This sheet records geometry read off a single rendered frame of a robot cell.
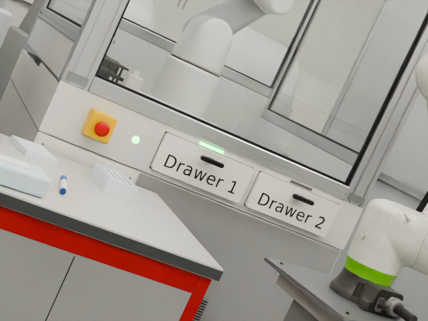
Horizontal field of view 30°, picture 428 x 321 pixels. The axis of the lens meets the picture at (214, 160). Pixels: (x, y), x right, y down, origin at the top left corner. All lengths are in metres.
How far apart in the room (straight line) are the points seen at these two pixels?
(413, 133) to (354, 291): 2.27
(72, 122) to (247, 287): 0.74
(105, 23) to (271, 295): 0.97
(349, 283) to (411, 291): 1.89
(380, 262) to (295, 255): 0.60
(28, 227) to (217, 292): 0.95
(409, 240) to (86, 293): 0.75
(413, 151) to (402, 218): 2.18
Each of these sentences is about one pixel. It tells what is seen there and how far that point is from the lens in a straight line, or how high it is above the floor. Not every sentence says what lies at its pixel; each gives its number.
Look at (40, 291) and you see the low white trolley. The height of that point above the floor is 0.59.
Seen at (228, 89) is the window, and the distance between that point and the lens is 2.28.
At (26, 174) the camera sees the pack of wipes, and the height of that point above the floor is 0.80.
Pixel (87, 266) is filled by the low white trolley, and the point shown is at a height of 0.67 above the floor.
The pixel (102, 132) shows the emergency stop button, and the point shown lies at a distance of 2.11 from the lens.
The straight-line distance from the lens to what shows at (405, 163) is 4.09.
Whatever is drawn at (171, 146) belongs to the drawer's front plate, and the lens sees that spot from 2.22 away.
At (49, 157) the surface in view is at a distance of 1.99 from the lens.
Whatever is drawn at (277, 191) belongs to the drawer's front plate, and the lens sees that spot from 2.37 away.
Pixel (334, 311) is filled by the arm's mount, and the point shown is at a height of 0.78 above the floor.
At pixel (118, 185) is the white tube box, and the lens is 1.95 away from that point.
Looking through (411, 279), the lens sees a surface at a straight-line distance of 3.84.
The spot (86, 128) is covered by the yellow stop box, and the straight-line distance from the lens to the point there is 2.13.
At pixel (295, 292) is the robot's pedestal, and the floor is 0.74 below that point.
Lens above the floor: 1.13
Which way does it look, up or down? 6 degrees down
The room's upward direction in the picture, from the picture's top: 25 degrees clockwise
